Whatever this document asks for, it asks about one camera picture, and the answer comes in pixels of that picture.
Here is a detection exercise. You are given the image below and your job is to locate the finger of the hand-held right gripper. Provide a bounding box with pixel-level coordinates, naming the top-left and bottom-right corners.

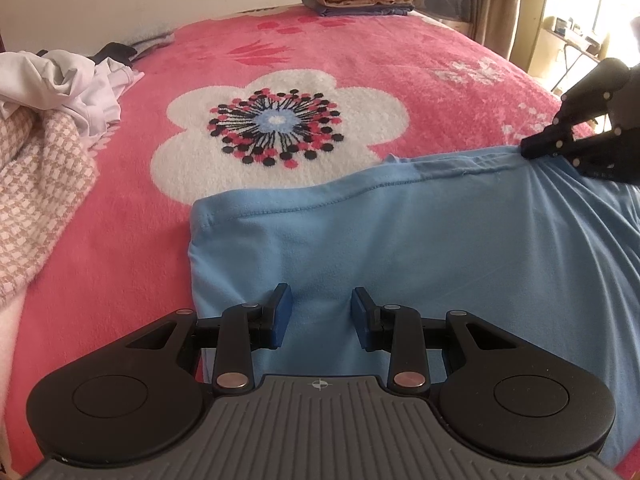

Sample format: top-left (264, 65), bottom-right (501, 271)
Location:
top-left (560, 127), bottom-right (640, 184)
top-left (520, 57), bottom-right (630, 158)

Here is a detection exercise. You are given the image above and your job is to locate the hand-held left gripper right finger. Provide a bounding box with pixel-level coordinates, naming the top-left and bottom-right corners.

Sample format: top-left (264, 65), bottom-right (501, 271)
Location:
top-left (351, 285), bottom-right (519, 395)

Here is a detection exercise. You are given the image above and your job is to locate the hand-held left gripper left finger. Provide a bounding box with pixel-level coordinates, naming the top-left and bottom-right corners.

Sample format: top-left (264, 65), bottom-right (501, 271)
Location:
top-left (125, 283), bottom-right (292, 395)

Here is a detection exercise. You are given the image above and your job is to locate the light blue t-shirt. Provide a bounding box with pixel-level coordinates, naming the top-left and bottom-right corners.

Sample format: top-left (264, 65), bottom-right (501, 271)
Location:
top-left (187, 145), bottom-right (640, 466)

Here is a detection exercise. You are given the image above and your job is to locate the folding table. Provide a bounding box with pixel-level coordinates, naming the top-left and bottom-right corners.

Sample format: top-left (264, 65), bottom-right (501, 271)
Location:
top-left (545, 15), bottom-right (613, 93)

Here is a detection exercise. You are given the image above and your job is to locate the beige curtain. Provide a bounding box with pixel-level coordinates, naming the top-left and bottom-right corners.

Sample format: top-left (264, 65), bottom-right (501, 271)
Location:
top-left (467, 0), bottom-right (553, 63)

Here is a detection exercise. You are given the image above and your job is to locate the pink floral blanket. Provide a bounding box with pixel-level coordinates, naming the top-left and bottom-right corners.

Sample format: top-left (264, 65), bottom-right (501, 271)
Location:
top-left (0, 2), bottom-right (601, 476)

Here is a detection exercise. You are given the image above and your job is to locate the navy folded garment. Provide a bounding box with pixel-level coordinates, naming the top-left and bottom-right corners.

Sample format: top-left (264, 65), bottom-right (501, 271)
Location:
top-left (303, 0), bottom-right (416, 17)

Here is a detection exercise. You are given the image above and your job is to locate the beige checkered garment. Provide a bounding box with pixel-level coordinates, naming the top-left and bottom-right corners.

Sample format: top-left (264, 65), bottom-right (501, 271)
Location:
top-left (0, 107), bottom-right (101, 311)

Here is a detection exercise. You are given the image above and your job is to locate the grey garment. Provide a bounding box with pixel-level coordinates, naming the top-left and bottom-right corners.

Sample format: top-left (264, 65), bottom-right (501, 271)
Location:
top-left (122, 30), bottom-right (176, 58)

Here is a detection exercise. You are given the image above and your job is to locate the white crumpled garment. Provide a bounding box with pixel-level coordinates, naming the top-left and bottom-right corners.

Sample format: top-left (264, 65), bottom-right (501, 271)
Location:
top-left (0, 49), bottom-right (146, 138)

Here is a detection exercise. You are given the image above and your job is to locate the black crumpled garment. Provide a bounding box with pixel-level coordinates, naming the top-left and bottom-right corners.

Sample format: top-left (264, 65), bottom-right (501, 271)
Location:
top-left (35, 42), bottom-right (138, 66)

